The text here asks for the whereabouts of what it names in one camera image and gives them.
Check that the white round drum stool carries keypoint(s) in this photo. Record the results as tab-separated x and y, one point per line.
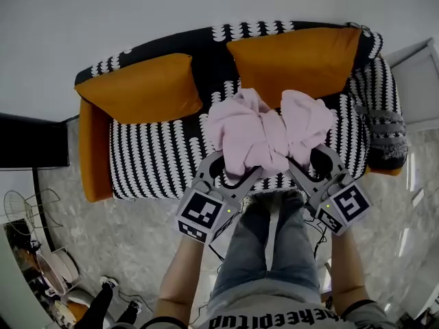
70	264

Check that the person's grey printed t-shirt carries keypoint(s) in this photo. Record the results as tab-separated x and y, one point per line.
274	317

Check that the person's blue jeans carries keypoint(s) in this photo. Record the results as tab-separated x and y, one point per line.
247	252

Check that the orange cushion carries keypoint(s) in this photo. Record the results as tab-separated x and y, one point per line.
295	63
137	91

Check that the person's left white slipper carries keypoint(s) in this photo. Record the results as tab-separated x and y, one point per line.
248	201

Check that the round pink side table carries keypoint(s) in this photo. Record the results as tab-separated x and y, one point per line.
51	276

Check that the orange sofa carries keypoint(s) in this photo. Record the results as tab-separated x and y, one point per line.
94	156

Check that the white cabinet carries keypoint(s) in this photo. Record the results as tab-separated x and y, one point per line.
418	91

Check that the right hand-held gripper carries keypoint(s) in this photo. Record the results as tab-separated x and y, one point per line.
346	206

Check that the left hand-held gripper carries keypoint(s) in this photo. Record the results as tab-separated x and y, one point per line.
202	211

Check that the tall black cabinet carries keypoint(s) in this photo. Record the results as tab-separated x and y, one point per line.
31	142

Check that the pink cloth garment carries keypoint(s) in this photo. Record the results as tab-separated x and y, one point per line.
254	139

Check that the person's right forearm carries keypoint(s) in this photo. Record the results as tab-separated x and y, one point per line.
346	276

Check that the person's left forearm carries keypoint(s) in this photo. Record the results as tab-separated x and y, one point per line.
178	279

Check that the grey fuzzy striped pillow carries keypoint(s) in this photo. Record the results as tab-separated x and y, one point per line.
387	135

